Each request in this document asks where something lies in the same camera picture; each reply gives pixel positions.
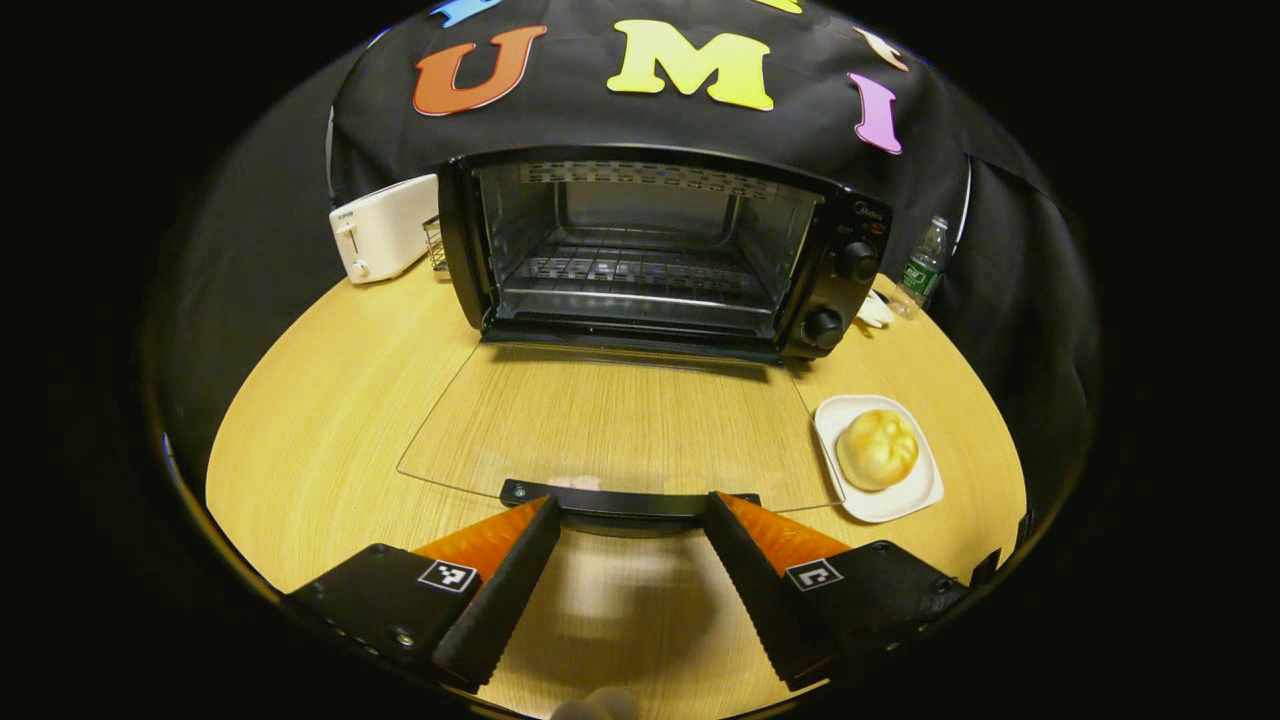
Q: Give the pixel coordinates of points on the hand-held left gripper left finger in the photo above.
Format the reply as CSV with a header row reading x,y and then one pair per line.
x,y
505,590

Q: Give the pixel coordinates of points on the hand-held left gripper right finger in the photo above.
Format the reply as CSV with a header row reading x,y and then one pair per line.
x,y
750,580

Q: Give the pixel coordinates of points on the golden bread bun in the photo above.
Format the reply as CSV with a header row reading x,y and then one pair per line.
x,y
877,450

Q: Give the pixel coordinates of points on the black electric oven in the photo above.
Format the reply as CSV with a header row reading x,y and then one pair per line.
x,y
830,290

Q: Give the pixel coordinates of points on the white square plate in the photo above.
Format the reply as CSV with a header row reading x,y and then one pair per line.
x,y
900,500

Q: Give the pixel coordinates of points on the clear plastic water bottle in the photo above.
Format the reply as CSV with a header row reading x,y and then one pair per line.
x,y
922,270

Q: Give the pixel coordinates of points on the white toaster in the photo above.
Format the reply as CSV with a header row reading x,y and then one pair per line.
x,y
385,228

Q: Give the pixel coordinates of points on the black backdrop cloth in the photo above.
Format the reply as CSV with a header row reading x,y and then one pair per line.
x,y
560,125

